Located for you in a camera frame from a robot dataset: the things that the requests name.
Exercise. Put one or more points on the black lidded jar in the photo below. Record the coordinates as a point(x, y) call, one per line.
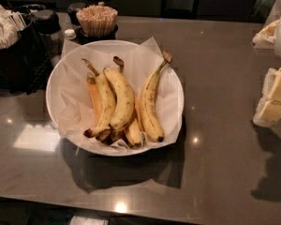
point(47, 24)

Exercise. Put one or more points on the small white-capped bottle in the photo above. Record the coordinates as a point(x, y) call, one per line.
point(71, 35)

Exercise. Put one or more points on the black stirrer holder cup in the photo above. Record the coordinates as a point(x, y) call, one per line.
point(81, 36)

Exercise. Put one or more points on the black condiment caddy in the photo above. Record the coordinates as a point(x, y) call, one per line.
point(25, 65)

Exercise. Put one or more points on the dark round lid jar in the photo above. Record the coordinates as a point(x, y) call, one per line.
point(72, 11)

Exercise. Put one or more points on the bundle of wooden stirrers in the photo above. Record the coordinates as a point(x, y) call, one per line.
point(97, 21)

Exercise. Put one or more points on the white paper bowl liner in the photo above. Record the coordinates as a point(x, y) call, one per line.
point(75, 110)

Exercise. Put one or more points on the spotted yellow banana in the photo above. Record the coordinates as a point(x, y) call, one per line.
point(148, 117)
point(125, 103)
point(102, 129)

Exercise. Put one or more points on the white napkin packets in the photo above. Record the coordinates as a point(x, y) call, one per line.
point(11, 24)

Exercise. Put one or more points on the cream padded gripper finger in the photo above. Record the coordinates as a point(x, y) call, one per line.
point(268, 111)
point(264, 39)

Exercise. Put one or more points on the orange banana at left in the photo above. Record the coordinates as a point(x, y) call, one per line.
point(94, 96)

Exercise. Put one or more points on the white round bowl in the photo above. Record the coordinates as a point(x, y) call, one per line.
point(68, 141)

